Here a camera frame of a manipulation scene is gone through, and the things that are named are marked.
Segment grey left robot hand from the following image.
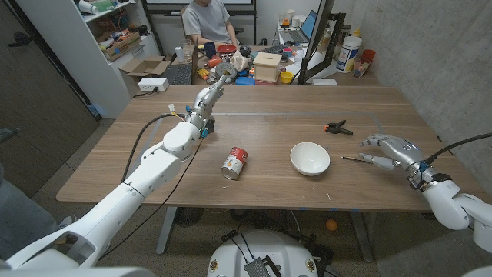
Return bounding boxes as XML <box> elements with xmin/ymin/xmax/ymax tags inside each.
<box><xmin>186</xmin><ymin>75</ymin><xmax>234</xmax><ymax>134</ymax></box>

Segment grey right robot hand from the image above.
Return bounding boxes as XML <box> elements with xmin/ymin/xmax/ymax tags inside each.
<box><xmin>359</xmin><ymin>133</ymin><xmax>437</xmax><ymax>189</ymax></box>

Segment red white soup can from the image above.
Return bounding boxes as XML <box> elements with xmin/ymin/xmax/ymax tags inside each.
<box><xmin>220</xmin><ymin>146</ymin><xmax>248</xmax><ymax>181</ymax></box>

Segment black orange pliers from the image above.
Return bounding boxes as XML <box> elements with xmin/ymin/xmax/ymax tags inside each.
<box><xmin>324</xmin><ymin>119</ymin><xmax>354</xmax><ymax>136</ymax></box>

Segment white ceramic bowl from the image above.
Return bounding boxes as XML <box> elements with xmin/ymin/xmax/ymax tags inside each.
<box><xmin>290</xmin><ymin>142</ymin><xmax>331</xmax><ymax>177</ymax></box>

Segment black keyboard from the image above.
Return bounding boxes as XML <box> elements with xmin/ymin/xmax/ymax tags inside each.
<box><xmin>163</xmin><ymin>63</ymin><xmax>193</xmax><ymax>85</ymax></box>

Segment white power strip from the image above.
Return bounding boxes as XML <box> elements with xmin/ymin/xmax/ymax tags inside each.
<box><xmin>137</xmin><ymin>77</ymin><xmax>170</xmax><ymax>92</ymax></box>

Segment dark blue mug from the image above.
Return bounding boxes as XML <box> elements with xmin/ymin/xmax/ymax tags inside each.
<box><xmin>199</xmin><ymin>41</ymin><xmax>218</xmax><ymax>58</ymax></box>

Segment beige crumpled bag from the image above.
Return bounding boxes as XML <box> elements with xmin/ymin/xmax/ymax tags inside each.
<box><xmin>229</xmin><ymin>49</ymin><xmax>251</xmax><ymax>72</ymax></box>

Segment open cardboard box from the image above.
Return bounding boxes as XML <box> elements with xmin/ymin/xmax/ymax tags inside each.
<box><xmin>118</xmin><ymin>55</ymin><xmax>172</xmax><ymax>97</ymax></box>

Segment wooden box with slot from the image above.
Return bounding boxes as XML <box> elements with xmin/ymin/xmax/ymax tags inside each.
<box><xmin>252</xmin><ymin>52</ymin><xmax>283</xmax><ymax>83</ymax></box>

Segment person in grey shirt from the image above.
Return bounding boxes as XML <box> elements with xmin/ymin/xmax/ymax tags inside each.
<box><xmin>181</xmin><ymin>0</ymin><xmax>240</xmax><ymax>47</ymax></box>

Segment clear glass with items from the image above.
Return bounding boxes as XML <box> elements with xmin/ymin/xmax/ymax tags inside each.
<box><xmin>352</xmin><ymin>57</ymin><xmax>372</xmax><ymax>78</ymax></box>

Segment grey table leg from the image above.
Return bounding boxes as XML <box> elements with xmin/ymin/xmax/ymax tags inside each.
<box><xmin>349</xmin><ymin>210</ymin><xmax>374</xmax><ymax>263</ymax></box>
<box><xmin>155</xmin><ymin>206</ymin><xmax>178</xmax><ymax>255</ymax></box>

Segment cardboard box of clutter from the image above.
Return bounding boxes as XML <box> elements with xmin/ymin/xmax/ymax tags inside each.
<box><xmin>98</xmin><ymin>31</ymin><xmax>143</xmax><ymax>62</ymax></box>

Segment black round fan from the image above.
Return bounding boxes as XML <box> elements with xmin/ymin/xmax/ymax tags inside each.
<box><xmin>175</xmin><ymin>206</ymin><xmax>204</xmax><ymax>228</ymax></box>

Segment white canister blue label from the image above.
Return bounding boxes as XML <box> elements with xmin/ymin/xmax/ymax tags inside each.
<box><xmin>336</xmin><ymin>35</ymin><xmax>363</xmax><ymax>74</ymax></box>

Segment white shelf unit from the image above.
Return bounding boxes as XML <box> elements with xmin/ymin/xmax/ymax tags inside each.
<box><xmin>15</xmin><ymin>0</ymin><xmax>161</xmax><ymax>119</ymax></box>

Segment open laptop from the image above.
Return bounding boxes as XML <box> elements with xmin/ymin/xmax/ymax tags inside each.
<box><xmin>282</xmin><ymin>9</ymin><xmax>319</xmax><ymax>44</ymax></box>

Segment black monitor on stand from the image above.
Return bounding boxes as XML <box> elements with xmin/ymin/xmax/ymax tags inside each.
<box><xmin>298</xmin><ymin>0</ymin><xmax>347</xmax><ymax>85</ymax></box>

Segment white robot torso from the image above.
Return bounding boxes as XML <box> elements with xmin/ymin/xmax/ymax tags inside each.
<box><xmin>207</xmin><ymin>229</ymin><xmax>319</xmax><ymax>277</ymax></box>

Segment person in blue jeans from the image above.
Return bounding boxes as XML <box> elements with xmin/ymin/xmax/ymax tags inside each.
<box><xmin>0</xmin><ymin>128</ymin><xmax>78</xmax><ymax>262</ymax></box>

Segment grey duct tape roll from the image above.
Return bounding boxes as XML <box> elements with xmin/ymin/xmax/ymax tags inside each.
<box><xmin>214</xmin><ymin>62</ymin><xmax>238</xmax><ymax>85</ymax></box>

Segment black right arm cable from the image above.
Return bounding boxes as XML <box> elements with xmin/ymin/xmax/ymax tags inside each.
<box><xmin>424</xmin><ymin>132</ymin><xmax>492</xmax><ymax>165</ymax></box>

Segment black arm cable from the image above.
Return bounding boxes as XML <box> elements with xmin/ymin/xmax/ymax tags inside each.
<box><xmin>424</xmin><ymin>132</ymin><xmax>492</xmax><ymax>165</ymax></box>
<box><xmin>121</xmin><ymin>112</ymin><xmax>188</xmax><ymax>184</ymax></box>

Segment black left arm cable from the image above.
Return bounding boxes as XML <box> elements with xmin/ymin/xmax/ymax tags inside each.
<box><xmin>121</xmin><ymin>112</ymin><xmax>188</xmax><ymax>184</ymax></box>

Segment black door handle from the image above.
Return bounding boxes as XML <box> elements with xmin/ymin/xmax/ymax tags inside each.
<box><xmin>7</xmin><ymin>32</ymin><xmax>34</xmax><ymax>48</ymax></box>

